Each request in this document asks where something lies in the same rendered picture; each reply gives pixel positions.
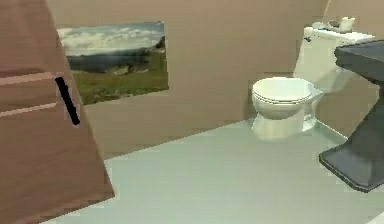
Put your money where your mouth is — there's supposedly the landscape picture on wall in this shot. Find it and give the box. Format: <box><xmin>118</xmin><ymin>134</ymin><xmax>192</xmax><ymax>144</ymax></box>
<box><xmin>56</xmin><ymin>20</ymin><xmax>170</xmax><ymax>106</ymax></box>

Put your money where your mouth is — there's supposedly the brown wooden room door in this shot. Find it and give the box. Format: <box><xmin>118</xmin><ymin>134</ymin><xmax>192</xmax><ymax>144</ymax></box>
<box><xmin>0</xmin><ymin>0</ymin><xmax>116</xmax><ymax>224</ymax></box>

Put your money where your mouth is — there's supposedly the pale round dish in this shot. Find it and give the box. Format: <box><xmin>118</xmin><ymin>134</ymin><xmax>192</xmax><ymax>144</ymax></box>
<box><xmin>311</xmin><ymin>21</ymin><xmax>329</xmax><ymax>31</ymax></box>

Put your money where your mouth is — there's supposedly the black door handle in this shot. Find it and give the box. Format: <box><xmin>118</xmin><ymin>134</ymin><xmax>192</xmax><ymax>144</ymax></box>
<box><xmin>54</xmin><ymin>76</ymin><xmax>82</xmax><ymax>127</ymax></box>

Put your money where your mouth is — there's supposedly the dark grey pedestal sink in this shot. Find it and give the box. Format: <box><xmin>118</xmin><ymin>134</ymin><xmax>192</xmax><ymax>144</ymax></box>
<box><xmin>318</xmin><ymin>39</ymin><xmax>384</xmax><ymax>194</ymax></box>

